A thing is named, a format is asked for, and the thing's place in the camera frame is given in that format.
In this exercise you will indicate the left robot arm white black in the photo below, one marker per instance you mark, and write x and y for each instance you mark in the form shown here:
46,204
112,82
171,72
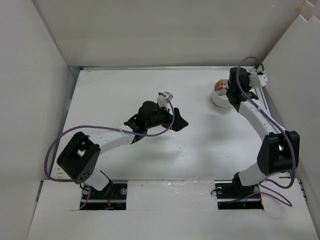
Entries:
79,157

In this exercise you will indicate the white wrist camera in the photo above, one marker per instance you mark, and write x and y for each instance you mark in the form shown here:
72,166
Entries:
163,99
258,80

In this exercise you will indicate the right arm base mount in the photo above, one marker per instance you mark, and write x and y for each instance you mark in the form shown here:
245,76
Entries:
231,195

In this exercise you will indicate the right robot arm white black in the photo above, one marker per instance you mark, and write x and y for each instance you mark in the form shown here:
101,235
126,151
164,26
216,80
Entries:
280,148

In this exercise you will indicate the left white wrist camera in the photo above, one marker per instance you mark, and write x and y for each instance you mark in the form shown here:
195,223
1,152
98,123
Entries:
163,99

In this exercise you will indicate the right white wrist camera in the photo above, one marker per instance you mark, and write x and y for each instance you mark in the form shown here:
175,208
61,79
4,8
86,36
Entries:
258,80

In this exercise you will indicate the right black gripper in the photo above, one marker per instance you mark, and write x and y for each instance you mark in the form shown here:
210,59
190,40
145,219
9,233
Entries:
248,87

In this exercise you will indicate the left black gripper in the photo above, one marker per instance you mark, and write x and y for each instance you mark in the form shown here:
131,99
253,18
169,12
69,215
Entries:
179,123

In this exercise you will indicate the white round divided container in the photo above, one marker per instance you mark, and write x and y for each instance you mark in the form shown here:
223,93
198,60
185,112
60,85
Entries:
220,98

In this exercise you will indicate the orange highlighter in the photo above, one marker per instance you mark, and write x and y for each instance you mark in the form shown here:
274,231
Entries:
220,85

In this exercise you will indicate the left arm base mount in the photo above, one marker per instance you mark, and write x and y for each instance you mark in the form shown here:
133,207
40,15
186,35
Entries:
115,198

